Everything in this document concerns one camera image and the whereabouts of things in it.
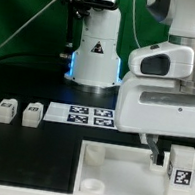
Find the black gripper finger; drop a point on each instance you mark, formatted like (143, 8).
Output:
(155, 143)

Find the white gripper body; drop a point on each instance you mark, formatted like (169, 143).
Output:
(154, 106)

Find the white square tabletop tray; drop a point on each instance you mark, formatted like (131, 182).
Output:
(108, 169)

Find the white base tag plate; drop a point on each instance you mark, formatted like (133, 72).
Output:
(80, 115)

